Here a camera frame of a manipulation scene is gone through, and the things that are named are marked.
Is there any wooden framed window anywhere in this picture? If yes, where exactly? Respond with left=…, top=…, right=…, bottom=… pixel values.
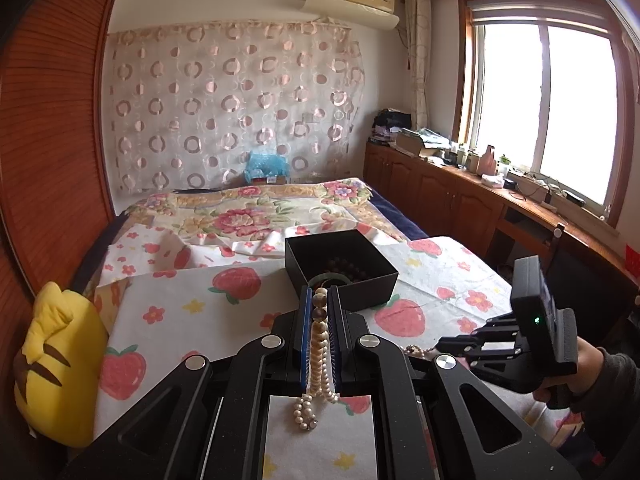
left=451, top=0, right=637, bottom=228

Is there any yellow striped plush toy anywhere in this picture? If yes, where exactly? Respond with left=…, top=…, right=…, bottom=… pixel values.
left=13, top=282, right=107, bottom=448

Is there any pink bottle on sill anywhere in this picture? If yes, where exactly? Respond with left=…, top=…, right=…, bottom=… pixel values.
left=476, top=144, right=497, bottom=177

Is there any dark wooden bead bracelet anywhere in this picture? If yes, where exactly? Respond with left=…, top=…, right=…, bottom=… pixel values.
left=324, top=256, right=367, bottom=281

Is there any pale green jade bangle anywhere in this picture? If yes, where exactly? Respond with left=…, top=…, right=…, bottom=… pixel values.
left=308, top=272, right=352, bottom=288

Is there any dark sleeve right forearm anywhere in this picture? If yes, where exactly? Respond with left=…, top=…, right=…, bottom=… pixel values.
left=570, top=347, right=639, bottom=479

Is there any white strawberry flower bedsheet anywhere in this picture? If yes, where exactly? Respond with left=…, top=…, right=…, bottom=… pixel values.
left=92, top=223, right=586, bottom=480

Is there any brown wooden side cabinet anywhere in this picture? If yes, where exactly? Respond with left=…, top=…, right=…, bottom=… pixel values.
left=363, top=143, right=639, bottom=310

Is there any floral patterned quilt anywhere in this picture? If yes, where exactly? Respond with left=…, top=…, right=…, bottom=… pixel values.
left=92, top=175, right=431, bottom=321

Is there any blue fluffy toy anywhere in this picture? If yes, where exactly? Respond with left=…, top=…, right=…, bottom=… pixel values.
left=244, top=152, right=290, bottom=184

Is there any cream pearl bracelet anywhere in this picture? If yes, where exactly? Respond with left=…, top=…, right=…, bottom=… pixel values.
left=292, top=286, right=342, bottom=432

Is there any pink circle pattern curtain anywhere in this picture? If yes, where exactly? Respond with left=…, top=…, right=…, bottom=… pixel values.
left=103, top=21, right=366, bottom=195

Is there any white wall air conditioner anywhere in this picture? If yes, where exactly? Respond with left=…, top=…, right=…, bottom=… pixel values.
left=302, top=0, right=399, bottom=30

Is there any person right hand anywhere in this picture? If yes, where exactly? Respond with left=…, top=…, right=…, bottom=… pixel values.
left=531, top=335, right=606, bottom=404

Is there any red wooden wardrobe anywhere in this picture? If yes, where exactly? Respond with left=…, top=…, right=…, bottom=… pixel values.
left=0, top=0, right=125, bottom=302

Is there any dark bag on cabinet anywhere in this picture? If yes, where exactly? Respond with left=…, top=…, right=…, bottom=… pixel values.
left=372, top=108, right=412, bottom=136

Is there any beige window curtain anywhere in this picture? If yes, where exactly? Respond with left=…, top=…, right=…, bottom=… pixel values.
left=405, top=0, right=432, bottom=130

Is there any black square storage box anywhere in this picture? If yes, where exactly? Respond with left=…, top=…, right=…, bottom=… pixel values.
left=284, top=230, right=398, bottom=312

